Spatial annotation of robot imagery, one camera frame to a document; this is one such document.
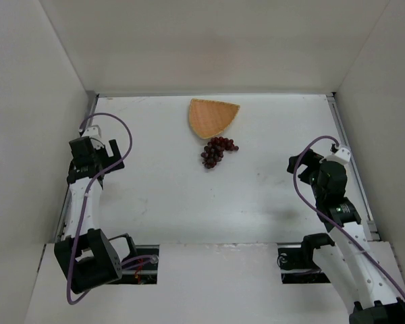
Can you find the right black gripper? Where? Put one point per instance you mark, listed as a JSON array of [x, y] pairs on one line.
[[304, 163]]

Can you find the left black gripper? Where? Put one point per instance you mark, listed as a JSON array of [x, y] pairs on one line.
[[111, 156]]

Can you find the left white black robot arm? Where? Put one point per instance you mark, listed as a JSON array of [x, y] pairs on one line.
[[86, 256]]

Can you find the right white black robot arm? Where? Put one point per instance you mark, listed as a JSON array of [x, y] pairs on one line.
[[342, 252]]

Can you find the dark red fake grapes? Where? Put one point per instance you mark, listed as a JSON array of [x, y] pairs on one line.
[[215, 149]]

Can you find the orange woven fruit bowl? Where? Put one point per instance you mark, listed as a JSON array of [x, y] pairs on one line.
[[209, 118]]

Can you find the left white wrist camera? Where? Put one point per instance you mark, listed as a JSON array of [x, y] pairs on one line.
[[94, 133]]

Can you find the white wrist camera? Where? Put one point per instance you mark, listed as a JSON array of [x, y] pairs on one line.
[[94, 133], [339, 153]]

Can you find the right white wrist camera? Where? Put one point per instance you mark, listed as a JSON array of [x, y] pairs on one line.
[[339, 153]]

